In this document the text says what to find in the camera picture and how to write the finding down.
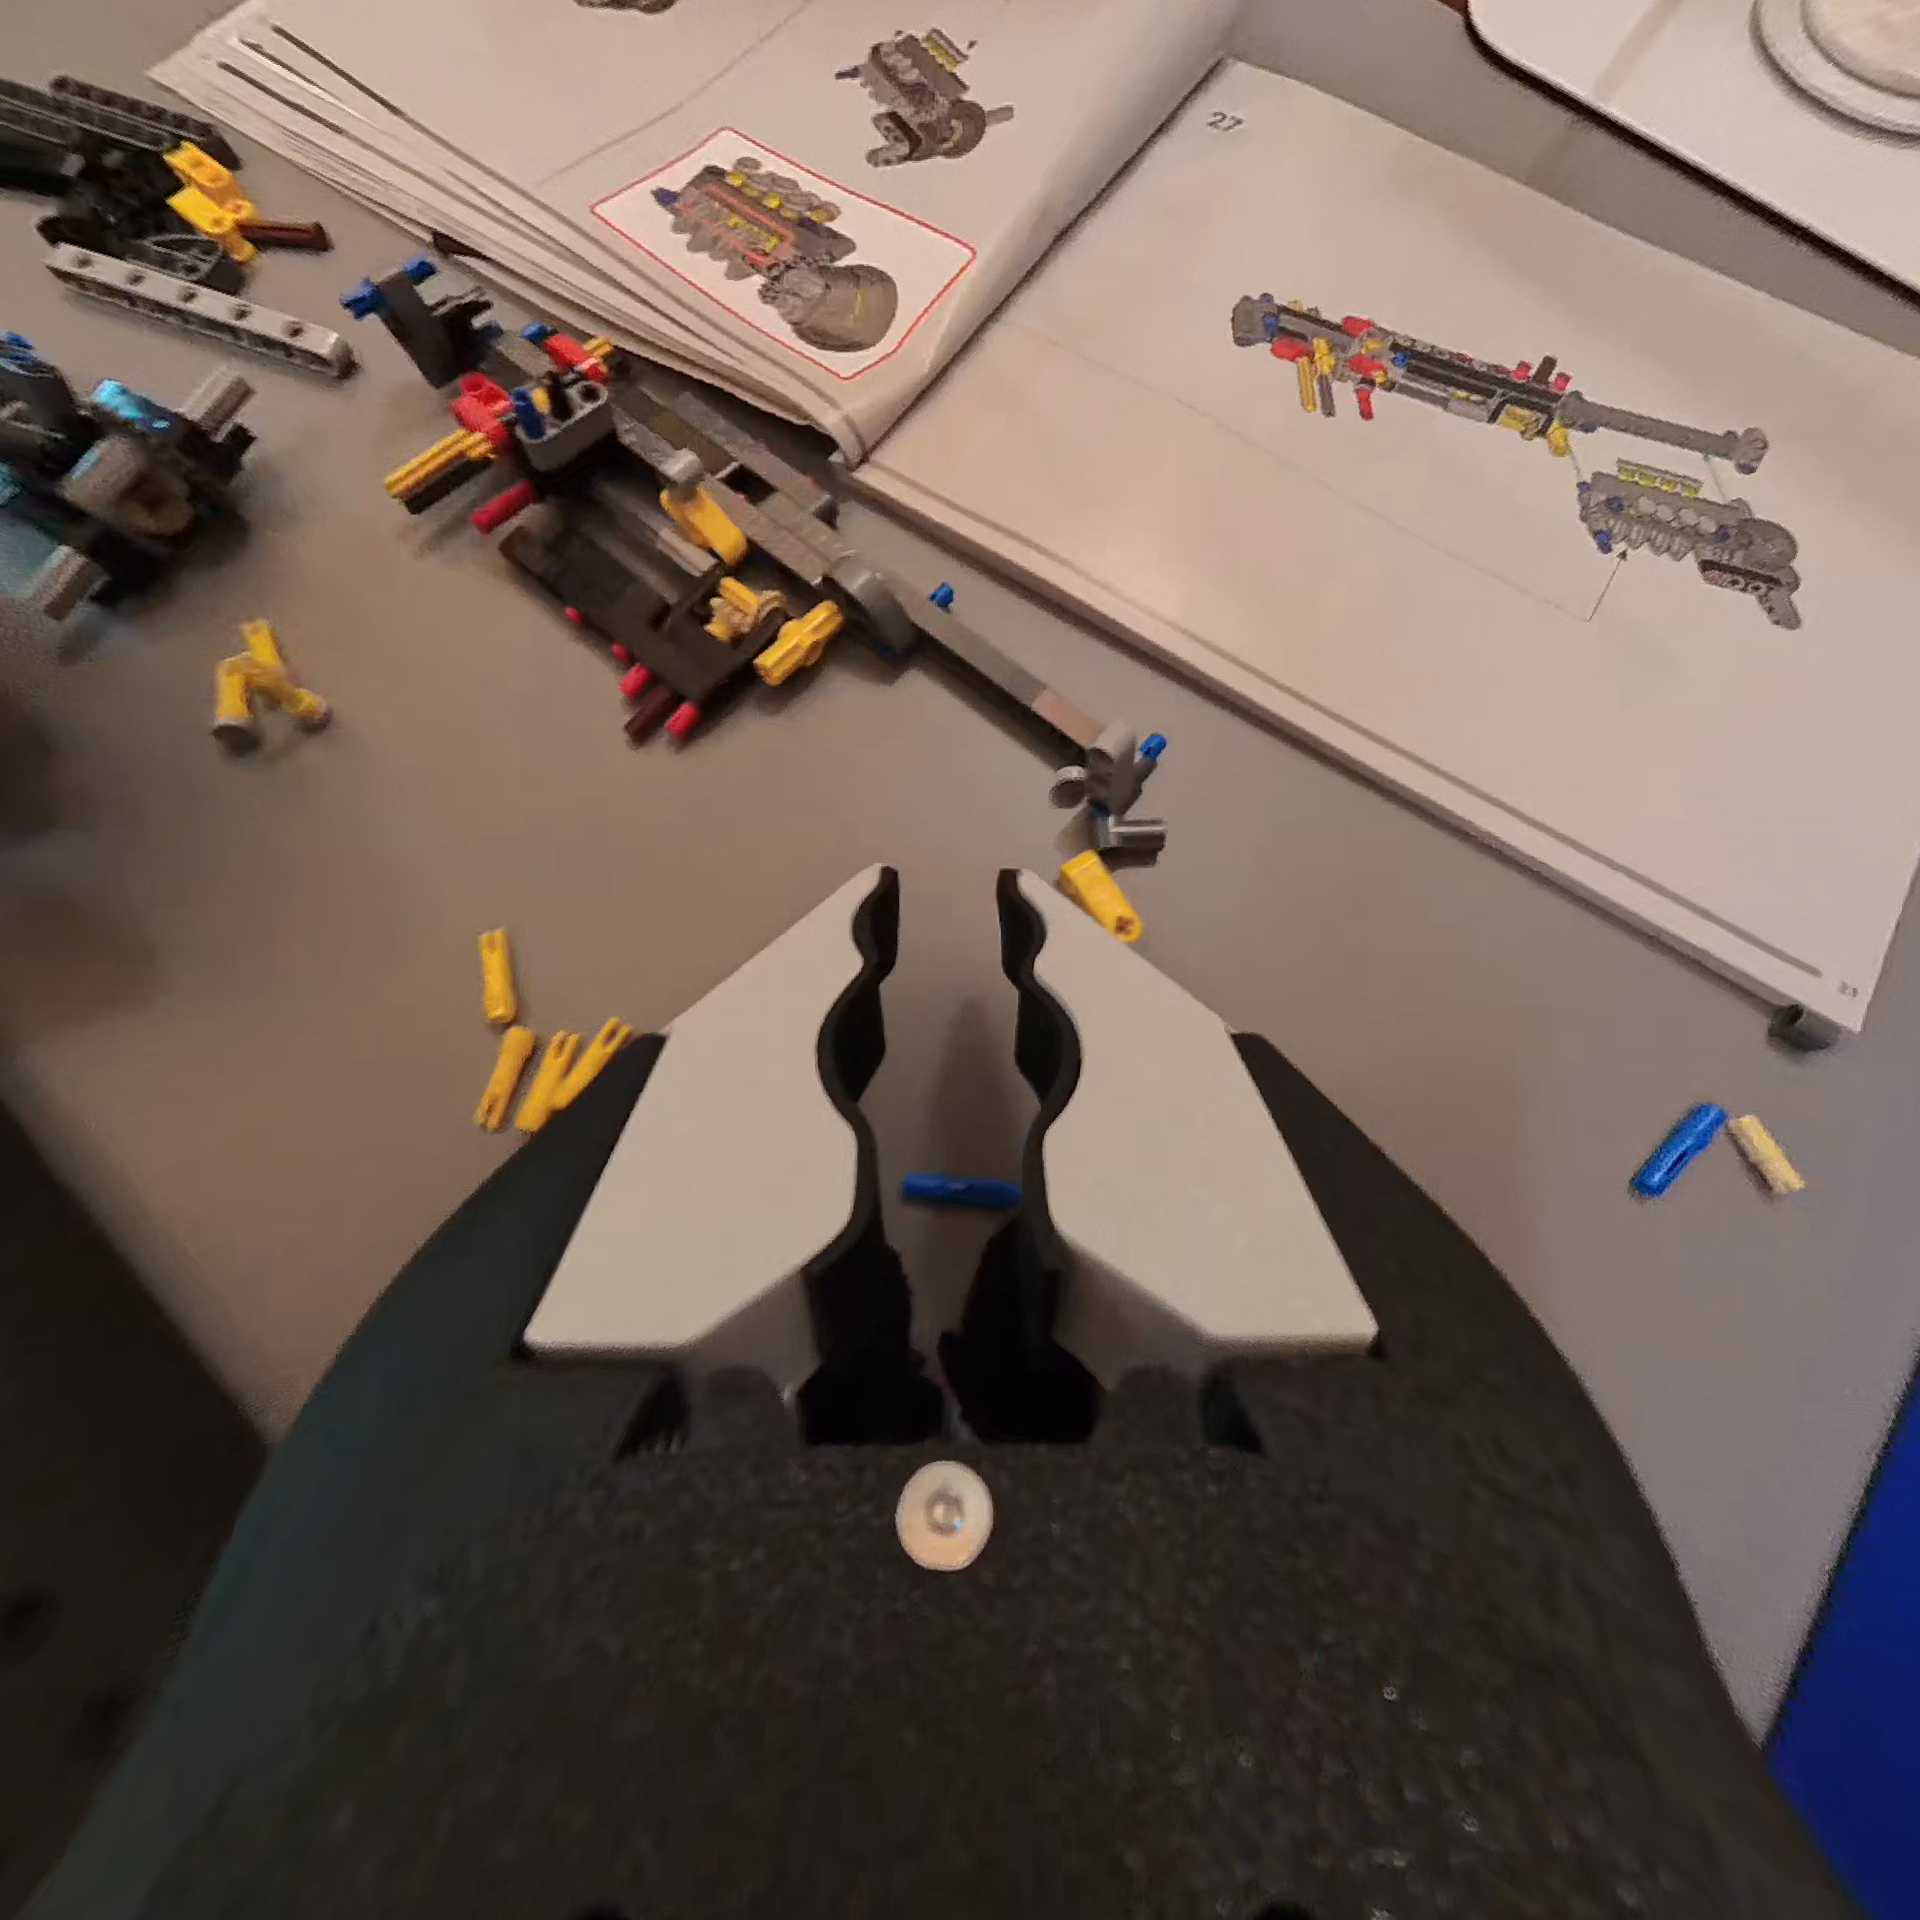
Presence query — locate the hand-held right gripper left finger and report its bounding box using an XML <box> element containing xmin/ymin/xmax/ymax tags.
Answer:
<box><xmin>519</xmin><ymin>863</ymin><xmax>900</xmax><ymax>1411</ymax></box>

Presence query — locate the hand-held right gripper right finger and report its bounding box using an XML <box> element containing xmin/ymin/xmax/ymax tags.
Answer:
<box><xmin>993</xmin><ymin>863</ymin><xmax>1380</xmax><ymax>1401</ymax></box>

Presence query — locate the pile of yellow lego pins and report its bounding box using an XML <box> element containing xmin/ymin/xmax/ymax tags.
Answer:
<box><xmin>477</xmin><ymin>926</ymin><xmax>631</xmax><ymax>1134</ymax></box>

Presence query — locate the yellow lego connector block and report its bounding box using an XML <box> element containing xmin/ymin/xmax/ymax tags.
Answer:
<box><xmin>1055</xmin><ymin>850</ymin><xmax>1144</xmax><ymax>946</ymax></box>

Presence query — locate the lego instruction booklet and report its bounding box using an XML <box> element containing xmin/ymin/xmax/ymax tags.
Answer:
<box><xmin>149</xmin><ymin>0</ymin><xmax>1920</xmax><ymax>1038</ymax></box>

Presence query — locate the grey black lego chassis assembly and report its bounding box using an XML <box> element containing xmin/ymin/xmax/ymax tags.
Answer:
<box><xmin>344</xmin><ymin>252</ymin><xmax>1172</xmax><ymax>863</ymax></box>

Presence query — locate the lego gear axle assembly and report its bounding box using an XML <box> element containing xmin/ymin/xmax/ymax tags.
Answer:
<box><xmin>0</xmin><ymin>336</ymin><xmax>259</xmax><ymax>620</ymax></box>

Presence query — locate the light grey lego beam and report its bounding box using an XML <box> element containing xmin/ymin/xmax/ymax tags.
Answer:
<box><xmin>46</xmin><ymin>246</ymin><xmax>357</xmax><ymax>376</ymax></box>

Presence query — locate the bundle of black lego beams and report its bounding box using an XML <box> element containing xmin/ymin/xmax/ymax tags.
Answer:
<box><xmin>0</xmin><ymin>74</ymin><xmax>335</xmax><ymax>297</ymax></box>

